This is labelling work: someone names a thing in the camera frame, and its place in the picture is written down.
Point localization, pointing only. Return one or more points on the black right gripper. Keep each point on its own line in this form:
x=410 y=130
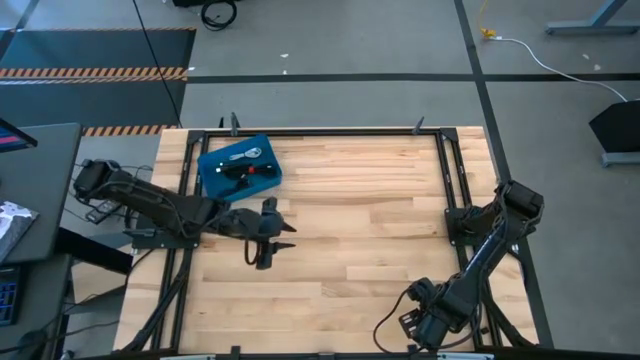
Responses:
x=430 y=330

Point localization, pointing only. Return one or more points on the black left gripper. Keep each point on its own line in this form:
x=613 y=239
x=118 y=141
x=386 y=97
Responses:
x=242 y=222

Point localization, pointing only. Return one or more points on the blue plastic tray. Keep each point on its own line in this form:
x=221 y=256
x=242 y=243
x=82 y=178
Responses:
x=267 y=155

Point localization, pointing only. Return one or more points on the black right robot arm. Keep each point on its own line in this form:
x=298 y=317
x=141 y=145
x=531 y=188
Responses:
x=480 y=260

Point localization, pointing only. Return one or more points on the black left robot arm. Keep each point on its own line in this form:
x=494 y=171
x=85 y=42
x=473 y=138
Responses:
x=150 y=200

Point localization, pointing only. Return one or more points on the black power brick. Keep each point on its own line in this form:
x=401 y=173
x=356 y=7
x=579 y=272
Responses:
x=102 y=211

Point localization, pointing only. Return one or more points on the grey side desk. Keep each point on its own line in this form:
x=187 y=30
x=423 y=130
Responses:
x=45 y=170

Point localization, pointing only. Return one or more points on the grey metal foot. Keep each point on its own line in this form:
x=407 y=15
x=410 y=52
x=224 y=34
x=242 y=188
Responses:
x=622 y=159

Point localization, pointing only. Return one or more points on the hazard striped floor mat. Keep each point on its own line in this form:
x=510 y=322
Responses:
x=100 y=50

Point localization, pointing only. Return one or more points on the printed book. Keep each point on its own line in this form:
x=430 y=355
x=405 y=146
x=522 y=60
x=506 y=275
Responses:
x=15 y=225

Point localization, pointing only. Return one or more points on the black box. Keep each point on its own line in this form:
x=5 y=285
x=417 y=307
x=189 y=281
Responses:
x=620 y=125

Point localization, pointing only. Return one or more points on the black keyboard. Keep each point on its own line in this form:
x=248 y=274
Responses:
x=10 y=295

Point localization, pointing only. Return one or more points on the desk monitor screen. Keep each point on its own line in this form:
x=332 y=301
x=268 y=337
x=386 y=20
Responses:
x=12 y=137

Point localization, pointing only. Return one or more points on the grey table leg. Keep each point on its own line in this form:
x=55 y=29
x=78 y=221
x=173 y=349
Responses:
x=590 y=27

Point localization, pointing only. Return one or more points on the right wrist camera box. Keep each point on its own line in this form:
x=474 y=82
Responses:
x=410 y=324

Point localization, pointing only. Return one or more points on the black aluminium table frame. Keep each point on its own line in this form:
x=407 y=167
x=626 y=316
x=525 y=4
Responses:
x=325 y=133

